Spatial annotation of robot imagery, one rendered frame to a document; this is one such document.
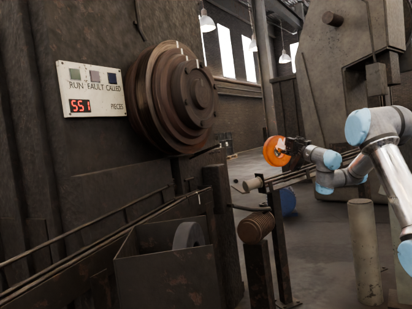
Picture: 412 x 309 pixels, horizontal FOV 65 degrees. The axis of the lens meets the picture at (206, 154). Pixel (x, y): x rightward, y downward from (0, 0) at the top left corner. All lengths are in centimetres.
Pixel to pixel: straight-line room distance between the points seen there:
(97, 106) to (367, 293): 154
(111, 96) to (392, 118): 95
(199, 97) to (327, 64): 276
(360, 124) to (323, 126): 283
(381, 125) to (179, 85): 69
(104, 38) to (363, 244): 150
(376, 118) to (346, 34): 281
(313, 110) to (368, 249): 237
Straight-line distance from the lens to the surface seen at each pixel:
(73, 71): 117
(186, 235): 72
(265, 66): 1040
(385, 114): 116
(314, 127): 398
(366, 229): 181
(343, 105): 384
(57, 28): 122
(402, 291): 196
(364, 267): 188
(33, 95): 120
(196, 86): 129
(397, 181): 108
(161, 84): 124
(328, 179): 145
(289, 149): 155
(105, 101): 123
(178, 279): 71
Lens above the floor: 94
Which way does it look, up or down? 3 degrees down
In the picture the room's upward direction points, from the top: 7 degrees counter-clockwise
